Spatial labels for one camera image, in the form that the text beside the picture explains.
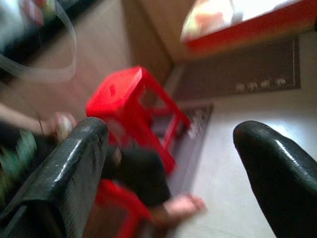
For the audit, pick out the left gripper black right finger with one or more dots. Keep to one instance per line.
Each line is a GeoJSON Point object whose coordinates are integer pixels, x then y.
{"type": "Point", "coordinates": [280, 178]}

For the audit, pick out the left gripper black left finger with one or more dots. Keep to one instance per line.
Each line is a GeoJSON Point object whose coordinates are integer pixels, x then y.
{"type": "Point", "coordinates": [64, 173]}

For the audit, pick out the bare person hand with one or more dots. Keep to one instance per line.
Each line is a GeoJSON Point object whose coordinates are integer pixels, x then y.
{"type": "Point", "coordinates": [63, 125]}

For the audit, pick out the green patterned garment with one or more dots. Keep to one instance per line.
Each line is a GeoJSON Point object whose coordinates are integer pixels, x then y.
{"type": "Point", "coordinates": [17, 158]}

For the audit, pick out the red plastic stool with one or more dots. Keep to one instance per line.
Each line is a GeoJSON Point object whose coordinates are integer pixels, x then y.
{"type": "Point", "coordinates": [119, 91]}
{"type": "Point", "coordinates": [116, 198]}

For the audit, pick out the brown floor mat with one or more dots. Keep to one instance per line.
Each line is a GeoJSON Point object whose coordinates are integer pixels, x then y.
{"type": "Point", "coordinates": [235, 69]}

